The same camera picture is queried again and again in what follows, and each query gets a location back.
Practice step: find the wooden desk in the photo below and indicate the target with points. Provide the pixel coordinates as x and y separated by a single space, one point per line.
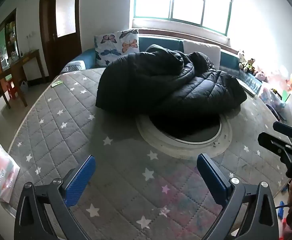
16 65

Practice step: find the brown stuffed toy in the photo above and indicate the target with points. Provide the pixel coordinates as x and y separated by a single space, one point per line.
249 66

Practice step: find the blue sofa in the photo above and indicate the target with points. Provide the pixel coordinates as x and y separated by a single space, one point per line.
146 41

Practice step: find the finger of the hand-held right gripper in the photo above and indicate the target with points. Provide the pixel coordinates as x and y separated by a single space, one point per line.
273 141
287 128

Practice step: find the grey flat board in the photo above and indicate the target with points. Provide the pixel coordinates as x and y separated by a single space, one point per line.
247 87

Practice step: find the white plastic bag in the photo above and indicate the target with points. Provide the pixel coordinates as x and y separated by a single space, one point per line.
24 87

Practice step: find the dark wooden door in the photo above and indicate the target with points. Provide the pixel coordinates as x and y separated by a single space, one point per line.
63 52

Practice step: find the green card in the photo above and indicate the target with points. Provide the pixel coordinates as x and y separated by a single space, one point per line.
57 84

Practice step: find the butterfly print pillow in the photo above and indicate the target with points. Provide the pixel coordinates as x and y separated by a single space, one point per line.
116 46

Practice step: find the white cow stuffed toy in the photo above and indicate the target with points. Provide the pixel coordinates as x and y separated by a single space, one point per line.
241 58

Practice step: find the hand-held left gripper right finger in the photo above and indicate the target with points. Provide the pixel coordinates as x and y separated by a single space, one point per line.
212 180

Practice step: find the grey star quilted mattress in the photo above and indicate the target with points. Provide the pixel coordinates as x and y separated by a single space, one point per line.
61 130

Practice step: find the black puffer jacket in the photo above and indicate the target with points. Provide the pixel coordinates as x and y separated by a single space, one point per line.
166 85

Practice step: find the wooden display cabinet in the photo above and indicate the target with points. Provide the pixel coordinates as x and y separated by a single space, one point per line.
1 42

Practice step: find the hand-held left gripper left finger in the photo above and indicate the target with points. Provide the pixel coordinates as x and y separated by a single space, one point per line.
82 178

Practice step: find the white pillow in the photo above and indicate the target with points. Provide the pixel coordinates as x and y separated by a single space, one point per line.
200 48

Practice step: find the pink stuffed toy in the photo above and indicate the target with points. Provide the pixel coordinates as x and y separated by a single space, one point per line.
261 76

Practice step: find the red plastic stool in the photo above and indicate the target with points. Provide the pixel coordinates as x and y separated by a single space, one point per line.
9 88

